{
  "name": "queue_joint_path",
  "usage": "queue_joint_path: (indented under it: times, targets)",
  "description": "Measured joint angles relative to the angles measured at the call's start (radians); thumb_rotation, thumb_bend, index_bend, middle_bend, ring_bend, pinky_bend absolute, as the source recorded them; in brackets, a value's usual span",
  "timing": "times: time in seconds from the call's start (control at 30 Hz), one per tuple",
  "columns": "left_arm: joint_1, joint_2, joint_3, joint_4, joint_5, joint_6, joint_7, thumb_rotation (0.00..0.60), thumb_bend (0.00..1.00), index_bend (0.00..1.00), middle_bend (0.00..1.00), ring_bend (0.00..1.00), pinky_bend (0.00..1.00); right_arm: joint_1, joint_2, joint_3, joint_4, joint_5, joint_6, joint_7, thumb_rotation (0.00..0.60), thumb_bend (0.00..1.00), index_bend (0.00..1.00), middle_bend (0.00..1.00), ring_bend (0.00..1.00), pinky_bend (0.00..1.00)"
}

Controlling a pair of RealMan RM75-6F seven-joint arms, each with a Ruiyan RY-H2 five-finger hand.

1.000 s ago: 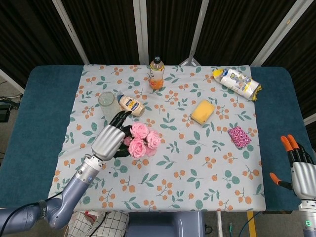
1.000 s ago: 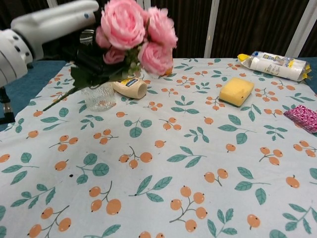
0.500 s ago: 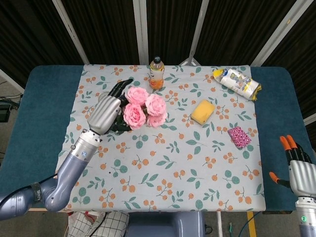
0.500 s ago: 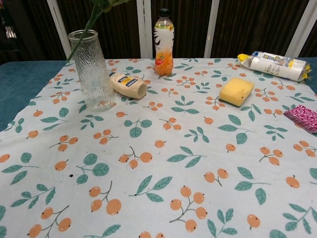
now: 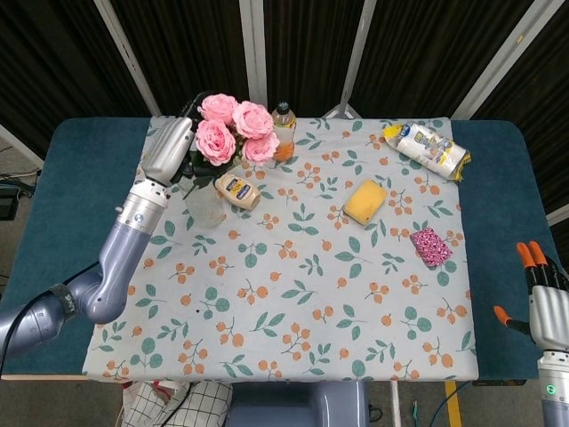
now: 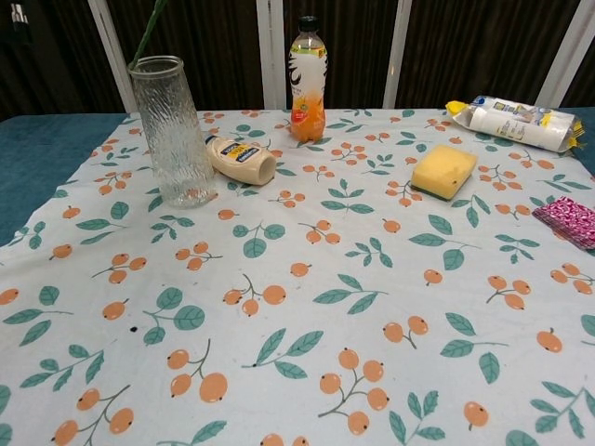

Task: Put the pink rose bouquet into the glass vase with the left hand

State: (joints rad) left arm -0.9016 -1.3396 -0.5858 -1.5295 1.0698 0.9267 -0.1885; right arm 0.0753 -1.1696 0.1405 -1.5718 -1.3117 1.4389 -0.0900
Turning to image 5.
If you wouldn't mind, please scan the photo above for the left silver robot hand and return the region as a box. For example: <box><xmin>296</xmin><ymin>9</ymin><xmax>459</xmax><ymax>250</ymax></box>
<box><xmin>140</xmin><ymin>91</ymin><xmax>215</xmax><ymax>187</ymax></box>

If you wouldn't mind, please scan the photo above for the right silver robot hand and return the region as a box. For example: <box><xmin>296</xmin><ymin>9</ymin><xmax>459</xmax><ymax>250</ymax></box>
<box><xmin>493</xmin><ymin>241</ymin><xmax>569</xmax><ymax>352</ymax></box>

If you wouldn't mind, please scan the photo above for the pink rose bouquet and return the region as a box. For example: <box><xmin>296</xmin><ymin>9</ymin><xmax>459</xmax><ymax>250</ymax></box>
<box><xmin>182</xmin><ymin>93</ymin><xmax>280</xmax><ymax>200</ymax></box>

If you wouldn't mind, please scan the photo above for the clear textured glass vase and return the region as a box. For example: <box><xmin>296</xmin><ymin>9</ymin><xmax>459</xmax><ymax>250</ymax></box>
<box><xmin>185</xmin><ymin>176</ymin><xmax>228</xmax><ymax>230</ymax></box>

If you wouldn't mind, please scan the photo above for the cream mayonnaise squeeze bottle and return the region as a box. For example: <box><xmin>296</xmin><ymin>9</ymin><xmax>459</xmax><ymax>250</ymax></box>
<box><xmin>213</xmin><ymin>173</ymin><xmax>262</xmax><ymax>211</ymax></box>

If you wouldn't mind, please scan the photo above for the orange drink plastic bottle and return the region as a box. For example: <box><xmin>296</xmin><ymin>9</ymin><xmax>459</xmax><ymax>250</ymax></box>
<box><xmin>271</xmin><ymin>101</ymin><xmax>298</xmax><ymax>162</ymax></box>

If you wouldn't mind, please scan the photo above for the pink patterned scrub pad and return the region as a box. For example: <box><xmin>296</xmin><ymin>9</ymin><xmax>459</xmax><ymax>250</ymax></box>
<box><xmin>409</xmin><ymin>227</ymin><xmax>453</xmax><ymax>268</ymax></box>

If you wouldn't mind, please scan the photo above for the teal table mat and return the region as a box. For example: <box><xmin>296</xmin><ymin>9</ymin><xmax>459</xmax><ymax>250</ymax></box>
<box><xmin>0</xmin><ymin>116</ymin><xmax>569</xmax><ymax>387</ymax></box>

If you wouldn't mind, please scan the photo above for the fruit leaf print tablecloth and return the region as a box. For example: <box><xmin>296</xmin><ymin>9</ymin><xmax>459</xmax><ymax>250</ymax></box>
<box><xmin>82</xmin><ymin>114</ymin><xmax>481</xmax><ymax>383</ymax></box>

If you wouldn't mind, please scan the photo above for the white yellow plastic package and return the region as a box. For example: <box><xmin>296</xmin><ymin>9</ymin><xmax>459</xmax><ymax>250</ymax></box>
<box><xmin>383</xmin><ymin>122</ymin><xmax>473</xmax><ymax>183</ymax></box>

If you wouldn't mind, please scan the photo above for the yellow green kitchen sponge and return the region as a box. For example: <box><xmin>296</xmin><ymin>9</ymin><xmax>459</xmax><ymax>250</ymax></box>
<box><xmin>343</xmin><ymin>179</ymin><xmax>389</xmax><ymax>226</ymax></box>

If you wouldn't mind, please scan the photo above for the white grid pattern bag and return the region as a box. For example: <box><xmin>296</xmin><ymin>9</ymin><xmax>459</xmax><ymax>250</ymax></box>
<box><xmin>122</xmin><ymin>379</ymin><xmax>234</xmax><ymax>427</ymax></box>

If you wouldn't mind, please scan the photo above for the blue-grey robot torso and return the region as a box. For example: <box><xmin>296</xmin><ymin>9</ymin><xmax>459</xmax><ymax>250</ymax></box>
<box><xmin>226</xmin><ymin>381</ymin><xmax>371</xmax><ymax>427</ymax></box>

